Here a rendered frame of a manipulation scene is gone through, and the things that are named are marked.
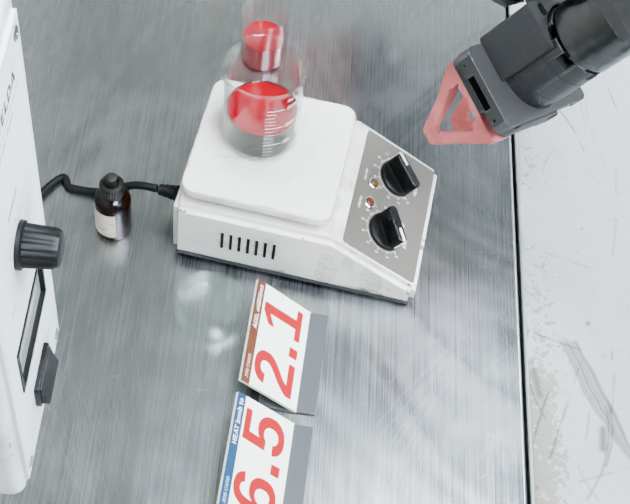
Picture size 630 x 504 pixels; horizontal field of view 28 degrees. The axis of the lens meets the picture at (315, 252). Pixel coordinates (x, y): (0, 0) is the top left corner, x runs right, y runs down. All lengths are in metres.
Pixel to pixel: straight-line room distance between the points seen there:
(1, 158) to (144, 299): 0.64
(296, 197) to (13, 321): 0.57
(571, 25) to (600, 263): 0.28
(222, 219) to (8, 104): 0.61
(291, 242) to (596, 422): 0.28
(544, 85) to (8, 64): 0.59
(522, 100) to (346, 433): 0.28
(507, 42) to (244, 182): 0.23
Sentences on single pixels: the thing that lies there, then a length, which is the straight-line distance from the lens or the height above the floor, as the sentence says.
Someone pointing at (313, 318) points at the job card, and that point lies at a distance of 1.01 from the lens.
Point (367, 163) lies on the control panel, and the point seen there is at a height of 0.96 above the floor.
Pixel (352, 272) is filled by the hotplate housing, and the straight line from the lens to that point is 0.99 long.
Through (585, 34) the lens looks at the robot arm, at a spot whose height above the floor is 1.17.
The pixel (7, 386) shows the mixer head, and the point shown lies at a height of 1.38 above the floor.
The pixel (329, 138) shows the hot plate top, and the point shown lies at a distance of 1.01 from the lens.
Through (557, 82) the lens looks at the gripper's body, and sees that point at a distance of 0.90.
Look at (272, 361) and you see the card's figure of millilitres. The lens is 0.96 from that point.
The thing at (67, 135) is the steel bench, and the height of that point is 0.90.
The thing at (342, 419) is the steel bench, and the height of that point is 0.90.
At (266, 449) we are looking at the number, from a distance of 0.93.
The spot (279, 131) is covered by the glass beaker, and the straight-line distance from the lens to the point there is 0.96.
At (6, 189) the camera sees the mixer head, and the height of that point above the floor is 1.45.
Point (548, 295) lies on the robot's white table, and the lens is 1.06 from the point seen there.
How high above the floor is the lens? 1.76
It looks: 55 degrees down
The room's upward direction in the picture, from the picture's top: 10 degrees clockwise
